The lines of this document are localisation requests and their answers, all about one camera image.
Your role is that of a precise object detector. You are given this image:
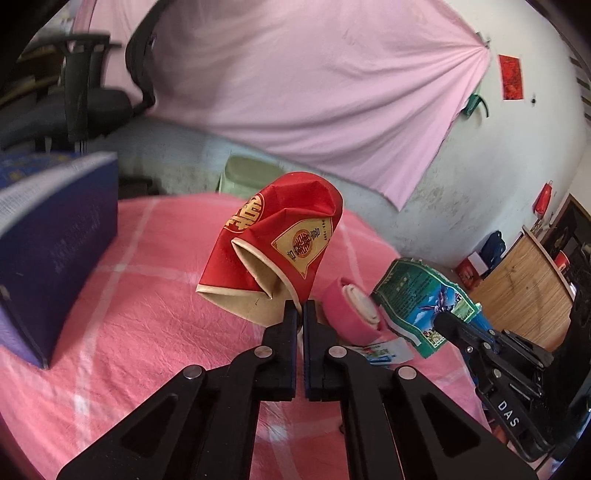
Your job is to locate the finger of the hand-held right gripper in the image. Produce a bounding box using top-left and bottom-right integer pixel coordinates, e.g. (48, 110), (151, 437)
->
(471, 316), (555, 368)
(435, 311), (499, 393)

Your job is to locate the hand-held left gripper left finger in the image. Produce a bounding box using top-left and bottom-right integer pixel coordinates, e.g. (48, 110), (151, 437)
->
(55, 300), (298, 480)

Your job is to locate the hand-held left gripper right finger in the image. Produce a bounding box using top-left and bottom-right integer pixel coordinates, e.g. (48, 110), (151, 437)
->
(302, 300), (539, 480)

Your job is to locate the green snack packet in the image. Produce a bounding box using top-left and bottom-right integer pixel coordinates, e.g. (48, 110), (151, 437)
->
(372, 257), (483, 360)

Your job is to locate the crushed red paper cup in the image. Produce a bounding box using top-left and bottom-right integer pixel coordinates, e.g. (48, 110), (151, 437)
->
(196, 172), (345, 329)

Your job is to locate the wooden cabinet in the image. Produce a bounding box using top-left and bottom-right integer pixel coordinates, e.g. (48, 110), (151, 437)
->
(466, 225), (578, 354)

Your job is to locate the red and white carton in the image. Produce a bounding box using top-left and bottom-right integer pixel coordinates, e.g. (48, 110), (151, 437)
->
(456, 253), (491, 291)

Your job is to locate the blue and white small packet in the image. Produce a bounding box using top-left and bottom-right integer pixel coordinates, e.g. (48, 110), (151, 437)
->
(362, 339), (413, 366)

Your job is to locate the blue backpack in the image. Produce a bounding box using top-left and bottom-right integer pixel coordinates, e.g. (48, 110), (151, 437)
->
(479, 231), (507, 269)

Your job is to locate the pink checked tablecloth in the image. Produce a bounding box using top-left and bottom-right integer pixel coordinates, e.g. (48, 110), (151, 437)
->
(0, 194), (490, 480)

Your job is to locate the green plastic stool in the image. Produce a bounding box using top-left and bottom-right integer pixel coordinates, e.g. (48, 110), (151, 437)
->
(217, 156), (288, 200)

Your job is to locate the green hanging bag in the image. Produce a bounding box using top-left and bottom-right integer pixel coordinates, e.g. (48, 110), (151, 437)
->
(462, 92), (489, 120)

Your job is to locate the dark blue cardboard box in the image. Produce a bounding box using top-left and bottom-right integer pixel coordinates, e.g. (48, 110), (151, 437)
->
(0, 151), (120, 370)

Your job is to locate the pink hanging sheet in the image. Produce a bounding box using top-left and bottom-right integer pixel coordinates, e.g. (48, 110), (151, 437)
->
(74, 0), (491, 212)

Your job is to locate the black office chair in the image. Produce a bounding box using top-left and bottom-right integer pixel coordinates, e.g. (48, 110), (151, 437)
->
(0, 0), (172, 154)

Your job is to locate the red wall poster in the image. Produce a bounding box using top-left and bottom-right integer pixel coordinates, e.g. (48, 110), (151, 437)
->
(498, 54), (525, 101)

